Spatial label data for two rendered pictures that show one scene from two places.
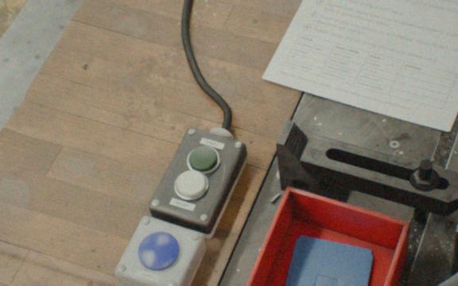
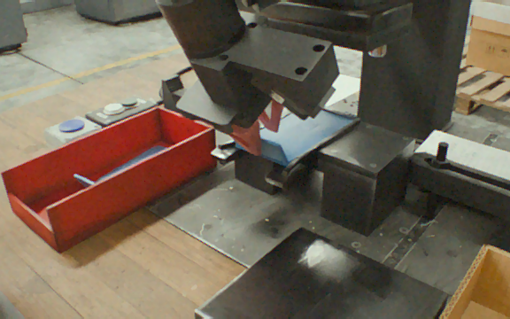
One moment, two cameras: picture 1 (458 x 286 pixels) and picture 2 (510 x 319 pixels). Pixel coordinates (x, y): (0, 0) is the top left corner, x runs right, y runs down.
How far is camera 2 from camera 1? 0.63 m
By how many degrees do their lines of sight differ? 28
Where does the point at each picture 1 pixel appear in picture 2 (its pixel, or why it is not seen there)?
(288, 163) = (167, 100)
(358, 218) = (189, 128)
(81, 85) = (104, 87)
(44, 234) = (34, 124)
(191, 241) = (92, 127)
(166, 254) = (73, 125)
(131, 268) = (52, 129)
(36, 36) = not seen: hidden behind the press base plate
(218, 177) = (130, 111)
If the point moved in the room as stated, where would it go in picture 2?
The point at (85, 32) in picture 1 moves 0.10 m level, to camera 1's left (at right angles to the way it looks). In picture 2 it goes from (124, 74) to (82, 73)
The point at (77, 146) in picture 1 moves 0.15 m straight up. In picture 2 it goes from (81, 103) to (67, 24)
